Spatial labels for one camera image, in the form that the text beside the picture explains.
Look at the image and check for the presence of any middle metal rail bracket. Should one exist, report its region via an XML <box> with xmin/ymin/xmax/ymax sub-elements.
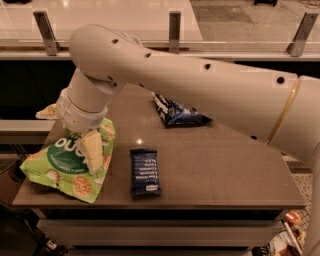
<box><xmin>168</xmin><ymin>11</ymin><xmax>181</xmax><ymax>53</ymax></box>

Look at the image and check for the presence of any dark blue snack bar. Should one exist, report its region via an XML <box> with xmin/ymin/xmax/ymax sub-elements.
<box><xmin>130</xmin><ymin>148</ymin><xmax>162</xmax><ymax>195</ymax></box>

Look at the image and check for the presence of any metal rail bracket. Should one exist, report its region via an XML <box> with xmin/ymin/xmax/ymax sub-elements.
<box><xmin>168</xmin><ymin>11</ymin><xmax>181</xmax><ymax>53</ymax></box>
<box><xmin>286</xmin><ymin>13</ymin><xmax>319</xmax><ymax>57</ymax></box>
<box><xmin>33</xmin><ymin>11</ymin><xmax>60</xmax><ymax>56</ymax></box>

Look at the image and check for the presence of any left metal rail bracket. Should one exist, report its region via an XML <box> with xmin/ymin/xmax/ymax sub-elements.
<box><xmin>33</xmin><ymin>11</ymin><xmax>60</xmax><ymax>56</ymax></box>

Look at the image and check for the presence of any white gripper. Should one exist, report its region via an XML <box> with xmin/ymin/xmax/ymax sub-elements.
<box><xmin>36</xmin><ymin>89</ymin><xmax>107</xmax><ymax>175</ymax></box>

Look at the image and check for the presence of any dark blue snack bag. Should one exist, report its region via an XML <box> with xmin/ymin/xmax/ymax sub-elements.
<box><xmin>151</xmin><ymin>92</ymin><xmax>212</xmax><ymax>126</ymax></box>

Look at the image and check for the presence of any green rice chip bag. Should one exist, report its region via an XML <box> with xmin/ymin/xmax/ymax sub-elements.
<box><xmin>20</xmin><ymin>118</ymin><xmax>116</xmax><ymax>203</ymax></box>

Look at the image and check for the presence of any glass railing panel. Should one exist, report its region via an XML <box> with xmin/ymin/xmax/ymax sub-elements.
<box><xmin>0</xmin><ymin>0</ymin><xmax>319</xmax><ymax>46</ymax></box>

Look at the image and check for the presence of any right metal rail bracket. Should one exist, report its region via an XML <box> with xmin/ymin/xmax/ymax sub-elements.
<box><xmin>286</xmin><ymin>13</ymin><xmax>319</xmax><ymax>57</ymax></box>

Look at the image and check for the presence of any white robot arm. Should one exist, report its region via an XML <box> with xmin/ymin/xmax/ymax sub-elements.
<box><xmin>36</xmin><ymin>24</ymin><xmax>320</xmax><ymax>256</ymax></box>

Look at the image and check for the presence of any wire basket with groceries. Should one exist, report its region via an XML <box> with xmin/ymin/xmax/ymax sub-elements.
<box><xmin>251</xmin><ymin>211</ymin><xmax>307</xmax><ymax>256</ymax></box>

